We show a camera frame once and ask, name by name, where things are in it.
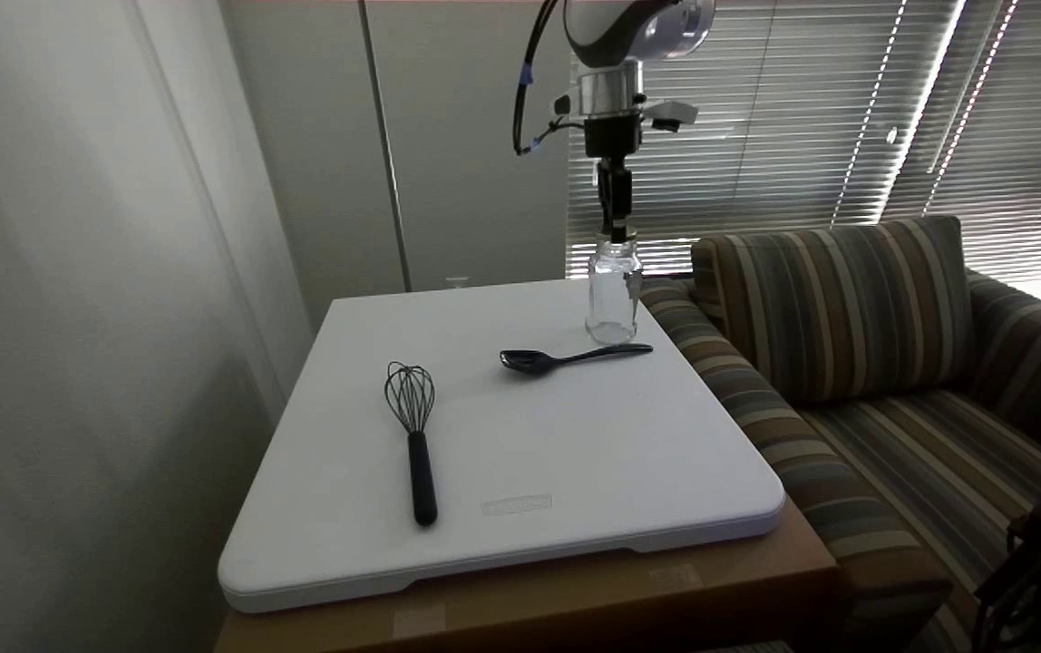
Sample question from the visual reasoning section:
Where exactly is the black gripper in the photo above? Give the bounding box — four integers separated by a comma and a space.
579, 111, 646, 248

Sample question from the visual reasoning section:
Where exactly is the clear glass jar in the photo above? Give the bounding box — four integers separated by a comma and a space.
585, 236, 646, 346

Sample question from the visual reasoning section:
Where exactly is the grey cabinet door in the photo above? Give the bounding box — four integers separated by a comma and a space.
359, 0, 577, 294
217, 0, 410, 328

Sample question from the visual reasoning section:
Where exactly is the black plastic spoon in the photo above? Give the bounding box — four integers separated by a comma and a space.
497, 342, 658, 382

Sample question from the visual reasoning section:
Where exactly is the grey window blind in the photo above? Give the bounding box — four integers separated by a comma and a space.
879, 0, 1041, 311
567, 0, 970, 282

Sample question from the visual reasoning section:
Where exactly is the striped sofa cushion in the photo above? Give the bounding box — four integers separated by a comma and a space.
691, 215, 975, 410

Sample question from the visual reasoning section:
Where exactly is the white plastic table board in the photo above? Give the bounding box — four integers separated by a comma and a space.
215, 274, 789, 615

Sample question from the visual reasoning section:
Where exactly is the striped fabric sofa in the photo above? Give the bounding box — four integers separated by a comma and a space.
641, 267, 1041, 653

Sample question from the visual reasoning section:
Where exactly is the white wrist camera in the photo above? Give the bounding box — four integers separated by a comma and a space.
641, 97, 704, 139

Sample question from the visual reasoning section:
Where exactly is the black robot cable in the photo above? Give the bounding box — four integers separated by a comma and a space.
507, 0, 590, 159

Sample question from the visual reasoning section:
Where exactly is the black handled wire whisk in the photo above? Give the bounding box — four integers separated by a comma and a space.
380, 359, 443, 529

